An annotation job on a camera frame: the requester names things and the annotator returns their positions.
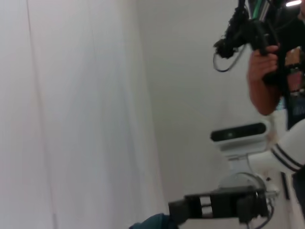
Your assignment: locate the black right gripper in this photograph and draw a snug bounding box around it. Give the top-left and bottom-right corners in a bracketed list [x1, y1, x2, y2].
[168, 186, 269, 224]

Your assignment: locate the dark teal lunch bag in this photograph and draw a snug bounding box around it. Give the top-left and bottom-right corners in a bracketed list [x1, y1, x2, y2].
[128, 213, 184, 229]

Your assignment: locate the black teleoperation handle device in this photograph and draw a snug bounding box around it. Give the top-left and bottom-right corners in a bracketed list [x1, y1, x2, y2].
[213, 0, 290, 87]

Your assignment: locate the bare operator forearm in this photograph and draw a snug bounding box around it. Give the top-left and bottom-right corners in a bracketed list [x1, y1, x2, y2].
[247, 78, 284, 116]

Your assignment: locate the bare operator hand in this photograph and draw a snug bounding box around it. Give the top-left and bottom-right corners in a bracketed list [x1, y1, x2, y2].
[246, 44, 281, 83]

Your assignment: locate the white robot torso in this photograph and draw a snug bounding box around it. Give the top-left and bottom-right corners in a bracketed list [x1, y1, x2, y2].
[262, 164, 297, 229]

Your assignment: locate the operator in dark clothing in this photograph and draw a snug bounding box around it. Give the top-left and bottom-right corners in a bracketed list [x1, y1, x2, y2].
[274, 0, 305, 229]

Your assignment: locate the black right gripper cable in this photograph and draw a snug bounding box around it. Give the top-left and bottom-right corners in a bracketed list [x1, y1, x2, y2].
[245, 204, 275, 229]

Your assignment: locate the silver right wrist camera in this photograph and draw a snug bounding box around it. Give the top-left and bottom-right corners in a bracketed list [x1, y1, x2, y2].
[210, 120, 273, 173]

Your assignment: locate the black teleoperation device cable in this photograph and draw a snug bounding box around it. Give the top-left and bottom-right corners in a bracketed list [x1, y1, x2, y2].
[212, 46, 246, 73]

